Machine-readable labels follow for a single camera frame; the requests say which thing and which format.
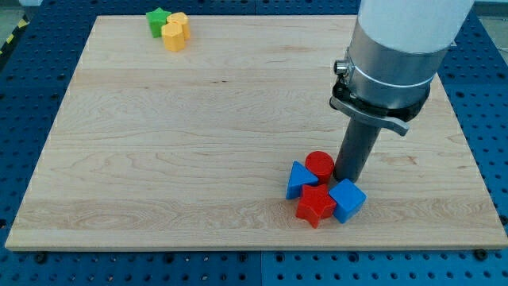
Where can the red star block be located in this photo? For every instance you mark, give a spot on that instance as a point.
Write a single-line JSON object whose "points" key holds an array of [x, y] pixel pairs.
{"points": [[315, 204]]}

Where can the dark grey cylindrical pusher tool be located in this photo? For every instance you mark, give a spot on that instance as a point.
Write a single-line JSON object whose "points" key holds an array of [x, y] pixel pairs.
{"points": [[355, 149]]}

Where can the blue triangle block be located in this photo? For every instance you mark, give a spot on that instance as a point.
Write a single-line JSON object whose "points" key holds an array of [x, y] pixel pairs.
{"points": [[299, 177]]}

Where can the yellow heart block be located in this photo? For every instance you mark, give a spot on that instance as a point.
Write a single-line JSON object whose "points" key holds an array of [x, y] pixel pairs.
{"points": [[179, 23]]}

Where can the blue cube block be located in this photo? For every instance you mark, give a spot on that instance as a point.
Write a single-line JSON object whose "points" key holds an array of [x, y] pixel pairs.
{"points": [[349, 199]]}

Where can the yellow hexagon block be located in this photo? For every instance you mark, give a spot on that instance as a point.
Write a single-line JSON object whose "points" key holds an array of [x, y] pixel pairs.
{"points": [[173, 37]]}

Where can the green star block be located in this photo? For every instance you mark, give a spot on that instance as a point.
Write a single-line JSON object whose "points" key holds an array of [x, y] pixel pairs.
{"points": [[156, 19]]}

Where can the light wooden board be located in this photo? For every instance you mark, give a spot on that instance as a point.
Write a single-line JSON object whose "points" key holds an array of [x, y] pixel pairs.
{"points": [[154, 150]]}

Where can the red cylinder block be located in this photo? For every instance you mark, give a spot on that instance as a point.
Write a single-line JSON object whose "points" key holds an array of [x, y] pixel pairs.
{"points": [[321, 164]]}

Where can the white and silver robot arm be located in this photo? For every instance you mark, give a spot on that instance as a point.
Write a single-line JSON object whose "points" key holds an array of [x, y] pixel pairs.
{"points": [[395, 51]]}

